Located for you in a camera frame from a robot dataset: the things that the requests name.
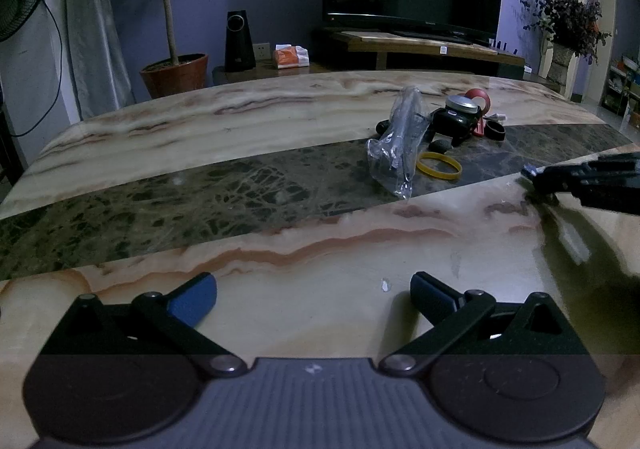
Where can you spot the black speaker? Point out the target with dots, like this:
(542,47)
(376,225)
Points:
(240,49)

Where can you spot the low dark cabinet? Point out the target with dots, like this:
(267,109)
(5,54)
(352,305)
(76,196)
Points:
(270,75)

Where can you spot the small white scrap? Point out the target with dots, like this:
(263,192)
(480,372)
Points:
(385,286)

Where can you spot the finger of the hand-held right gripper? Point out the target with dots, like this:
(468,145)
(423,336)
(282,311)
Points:
(590,171)
(615,196)

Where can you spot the wooden television stand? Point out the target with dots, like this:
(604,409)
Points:
(425,46)

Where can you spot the orange tissue pack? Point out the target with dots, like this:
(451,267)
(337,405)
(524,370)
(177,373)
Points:
(287,59)

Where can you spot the clear plastic bag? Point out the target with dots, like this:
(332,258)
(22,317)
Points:
(395,164)

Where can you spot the white wall socket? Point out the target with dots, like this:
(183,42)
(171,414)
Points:
(261,51)

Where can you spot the dried flowers in vase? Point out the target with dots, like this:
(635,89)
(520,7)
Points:
(565,14)

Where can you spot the black bulky gadget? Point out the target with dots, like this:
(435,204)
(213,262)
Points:
(450,124)

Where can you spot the cluttered storage shelf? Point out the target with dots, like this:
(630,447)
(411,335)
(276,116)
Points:
(620,84)

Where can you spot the yellow rubber band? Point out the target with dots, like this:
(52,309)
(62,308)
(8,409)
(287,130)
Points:
(440,176)

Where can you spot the round metal tin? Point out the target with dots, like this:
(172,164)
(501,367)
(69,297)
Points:
(461,104)

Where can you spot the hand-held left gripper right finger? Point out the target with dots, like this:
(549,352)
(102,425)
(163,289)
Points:
(430,296)

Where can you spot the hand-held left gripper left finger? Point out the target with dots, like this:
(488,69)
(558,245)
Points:
(192,301)

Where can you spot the potted tree in terracotta pot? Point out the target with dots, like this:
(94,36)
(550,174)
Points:
(175,76)

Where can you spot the pale grey curtain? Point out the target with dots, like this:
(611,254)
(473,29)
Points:
(95,29)

